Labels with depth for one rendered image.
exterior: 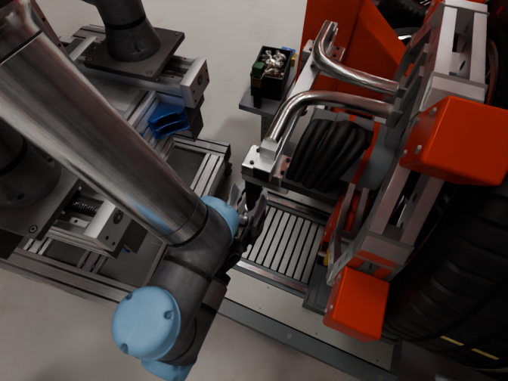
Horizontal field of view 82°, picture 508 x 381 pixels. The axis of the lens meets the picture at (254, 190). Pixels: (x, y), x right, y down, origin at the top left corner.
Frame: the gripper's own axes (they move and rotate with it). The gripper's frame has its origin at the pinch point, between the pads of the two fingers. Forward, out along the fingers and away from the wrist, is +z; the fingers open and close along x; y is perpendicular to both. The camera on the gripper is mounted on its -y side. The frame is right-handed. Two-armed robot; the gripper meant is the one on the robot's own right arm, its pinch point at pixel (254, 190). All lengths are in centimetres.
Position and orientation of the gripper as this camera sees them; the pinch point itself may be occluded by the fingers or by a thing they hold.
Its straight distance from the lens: 61.1
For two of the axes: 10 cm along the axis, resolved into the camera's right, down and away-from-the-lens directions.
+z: 3.9, -8.0, 4.6
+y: 0.0, -5.0, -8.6
